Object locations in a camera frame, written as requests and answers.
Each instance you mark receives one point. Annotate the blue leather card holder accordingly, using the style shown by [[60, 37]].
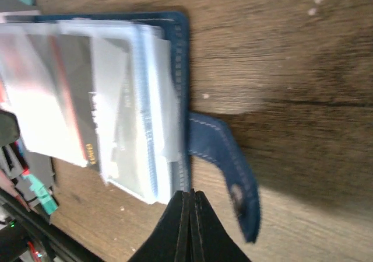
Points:
[[160, 42]]

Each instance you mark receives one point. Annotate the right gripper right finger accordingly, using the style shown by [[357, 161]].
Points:
[[207, 239]]

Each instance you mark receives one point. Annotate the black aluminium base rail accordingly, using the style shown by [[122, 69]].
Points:
[[55, 241]]

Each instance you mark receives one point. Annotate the dark grey card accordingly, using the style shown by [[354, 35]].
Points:
[[95, 75]]

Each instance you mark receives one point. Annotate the teal card bottom pile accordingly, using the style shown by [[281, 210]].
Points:
[[41, 192]]

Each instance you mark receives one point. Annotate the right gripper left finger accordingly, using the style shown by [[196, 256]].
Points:
[[169, 239]]

